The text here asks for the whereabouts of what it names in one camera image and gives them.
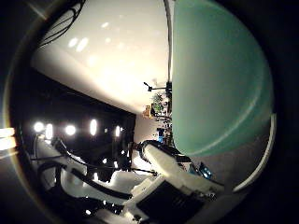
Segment green plastic cup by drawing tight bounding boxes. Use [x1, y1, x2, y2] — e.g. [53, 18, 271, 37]
[171, 0, 276, 158]

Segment green potted plant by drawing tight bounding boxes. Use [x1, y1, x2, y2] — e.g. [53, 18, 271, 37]
[150, 92, 165, 115]

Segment black tripod stand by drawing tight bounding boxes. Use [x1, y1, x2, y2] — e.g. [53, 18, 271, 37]
[143, 81, 173, 93]

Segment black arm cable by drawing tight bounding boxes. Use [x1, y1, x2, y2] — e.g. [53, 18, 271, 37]
[50, 138, 134, 201]

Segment black cable bundle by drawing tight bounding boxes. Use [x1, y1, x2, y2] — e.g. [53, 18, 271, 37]
[36, 0, 88, 48]

